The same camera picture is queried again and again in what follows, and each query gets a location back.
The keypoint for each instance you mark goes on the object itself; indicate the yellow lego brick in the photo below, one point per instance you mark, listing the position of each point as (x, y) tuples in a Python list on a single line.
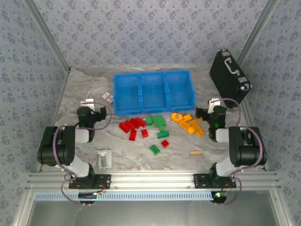
[(183, 124), (200, 133), (187, 117), (194, 124), (191, 130)]

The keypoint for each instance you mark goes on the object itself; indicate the red lego brick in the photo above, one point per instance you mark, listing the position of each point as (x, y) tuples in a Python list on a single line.
[(124, 127), (144, 133), (132, 135), (141, 122), (129, 123), (135, 123), (165, 143)]

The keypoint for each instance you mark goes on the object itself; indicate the blue three-compartment plastic bin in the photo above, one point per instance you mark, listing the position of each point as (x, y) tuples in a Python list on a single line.
[(127, 94)]

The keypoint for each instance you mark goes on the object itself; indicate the green lego brick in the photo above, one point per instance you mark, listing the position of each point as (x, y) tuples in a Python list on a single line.
[(148, 121), (163, 134), (155, 149), (158, 118), (162, 128), (160, 123)]

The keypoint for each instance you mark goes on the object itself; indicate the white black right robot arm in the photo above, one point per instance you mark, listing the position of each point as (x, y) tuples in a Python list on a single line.
[(247, 146)]

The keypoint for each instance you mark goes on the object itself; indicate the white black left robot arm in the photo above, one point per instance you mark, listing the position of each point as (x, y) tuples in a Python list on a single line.
[(58, 146)]

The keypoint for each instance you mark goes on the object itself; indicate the small white red card box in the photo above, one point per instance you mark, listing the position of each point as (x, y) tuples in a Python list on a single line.
[(107, 96)]

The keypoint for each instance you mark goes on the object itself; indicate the small wooden block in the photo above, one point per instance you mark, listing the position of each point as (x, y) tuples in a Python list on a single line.
[(196, 152)]

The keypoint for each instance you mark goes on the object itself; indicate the small circuit board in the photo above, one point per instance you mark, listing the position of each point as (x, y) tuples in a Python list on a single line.
[(88, 195), (219, 195)]

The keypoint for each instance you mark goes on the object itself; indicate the grey metal panel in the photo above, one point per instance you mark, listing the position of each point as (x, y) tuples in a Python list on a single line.
[(150, 214)]

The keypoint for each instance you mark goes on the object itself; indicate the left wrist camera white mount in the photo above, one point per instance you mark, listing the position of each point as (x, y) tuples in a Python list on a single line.
[(87, 103)]

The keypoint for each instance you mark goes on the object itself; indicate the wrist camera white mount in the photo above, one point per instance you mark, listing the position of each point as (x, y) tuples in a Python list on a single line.
[(87, 103), (214, 101)]

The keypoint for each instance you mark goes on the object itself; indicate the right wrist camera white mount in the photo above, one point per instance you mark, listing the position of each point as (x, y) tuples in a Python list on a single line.
[(214, 101)]

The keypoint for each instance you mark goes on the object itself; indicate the silver metal bracket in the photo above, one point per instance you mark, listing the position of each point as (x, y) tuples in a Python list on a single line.
[(103, 160)]

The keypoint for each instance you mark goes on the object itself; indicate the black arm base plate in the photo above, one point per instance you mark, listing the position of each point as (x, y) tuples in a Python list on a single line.
[(105, 181), (200, 181)]

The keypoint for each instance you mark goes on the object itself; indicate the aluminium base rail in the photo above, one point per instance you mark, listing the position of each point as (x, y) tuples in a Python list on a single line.
[(150, 181)]

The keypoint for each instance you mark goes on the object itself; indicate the aluminium frame post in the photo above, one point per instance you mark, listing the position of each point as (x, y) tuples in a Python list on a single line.
[(279, 209), (49, 35), (258, 30), (23, 209)]

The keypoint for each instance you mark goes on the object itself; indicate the aluminium lower frame post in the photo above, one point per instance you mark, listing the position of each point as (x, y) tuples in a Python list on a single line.
[(279, 209), (23, 209)]

